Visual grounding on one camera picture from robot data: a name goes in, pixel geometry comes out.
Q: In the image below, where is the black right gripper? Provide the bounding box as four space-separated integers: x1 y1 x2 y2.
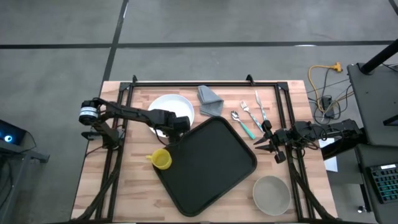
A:
253 119 290 165

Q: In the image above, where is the yellow plastic cup with handle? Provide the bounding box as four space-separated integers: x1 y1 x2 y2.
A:
145 148 173 170

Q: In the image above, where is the white round plate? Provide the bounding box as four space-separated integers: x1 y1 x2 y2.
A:
147 93 196 138

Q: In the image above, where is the black plastic serving tray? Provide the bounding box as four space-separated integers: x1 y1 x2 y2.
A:
152 115 258 218

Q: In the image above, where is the grey cloth napkin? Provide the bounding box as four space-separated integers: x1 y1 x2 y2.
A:
197 85 224 118

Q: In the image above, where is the beige ceramic bowl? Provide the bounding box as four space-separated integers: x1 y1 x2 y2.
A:
252 175 292 217

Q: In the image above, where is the white paper sheet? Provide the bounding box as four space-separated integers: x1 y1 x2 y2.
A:
318 138 339 173

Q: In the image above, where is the black power adapter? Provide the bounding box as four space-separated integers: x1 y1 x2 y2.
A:
321 96 336 118

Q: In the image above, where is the black equipment cart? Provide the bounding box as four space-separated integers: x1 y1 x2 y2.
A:
346 62 398 147

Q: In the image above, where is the black keypad with teal keys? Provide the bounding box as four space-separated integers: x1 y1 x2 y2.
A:
369 163 398 205

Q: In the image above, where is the black round pole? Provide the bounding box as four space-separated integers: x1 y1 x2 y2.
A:
359 39 398 75

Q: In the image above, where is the black computer with blue light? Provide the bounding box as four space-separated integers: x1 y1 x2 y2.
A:
0 119 50 164

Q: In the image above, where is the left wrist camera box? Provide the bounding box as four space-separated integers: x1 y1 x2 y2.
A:
172 115 192 132

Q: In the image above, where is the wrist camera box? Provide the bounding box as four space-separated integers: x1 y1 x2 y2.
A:
172 115 192 132
292 120 313 139

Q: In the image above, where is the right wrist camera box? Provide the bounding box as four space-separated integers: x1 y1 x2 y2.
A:
292 120 313 139

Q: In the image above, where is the spoon with teal handle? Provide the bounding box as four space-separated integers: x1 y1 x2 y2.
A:
230 110 257 141

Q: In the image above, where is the fork with patterned handle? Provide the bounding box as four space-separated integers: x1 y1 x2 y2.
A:
239 100 265 133

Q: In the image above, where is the knife with patterned handle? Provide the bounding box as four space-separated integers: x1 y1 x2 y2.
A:
254 90 269 123

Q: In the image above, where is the black aluminium rig frame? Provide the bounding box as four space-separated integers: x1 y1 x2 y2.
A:
71 73 340 224

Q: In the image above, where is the yellow extension cord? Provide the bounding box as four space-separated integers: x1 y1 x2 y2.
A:
307 62 343 108

